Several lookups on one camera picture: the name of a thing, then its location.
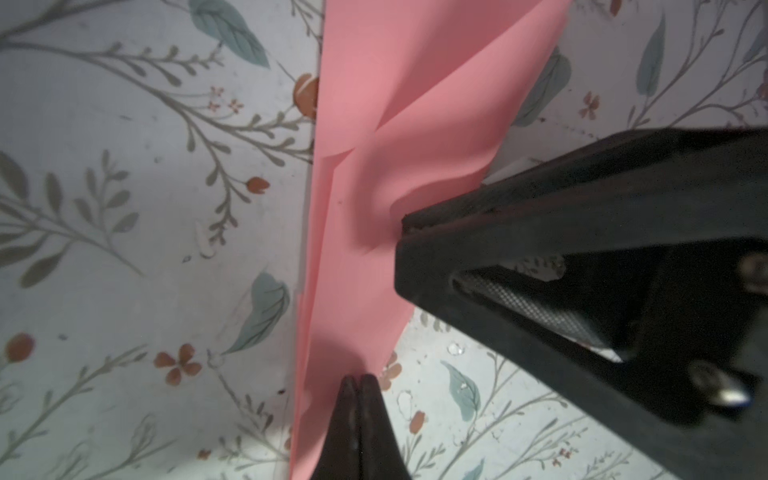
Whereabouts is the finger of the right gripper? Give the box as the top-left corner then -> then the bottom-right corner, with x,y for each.
395,179 -> 767,479
402,127 -> 767,236

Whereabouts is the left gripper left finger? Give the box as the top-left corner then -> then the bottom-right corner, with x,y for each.
311,376 -> 361,480

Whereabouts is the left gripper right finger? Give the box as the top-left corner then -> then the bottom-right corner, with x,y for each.
358,374 -> 411,480

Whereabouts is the pink square paper sheet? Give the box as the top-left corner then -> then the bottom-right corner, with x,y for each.
290,1 -> 569,479

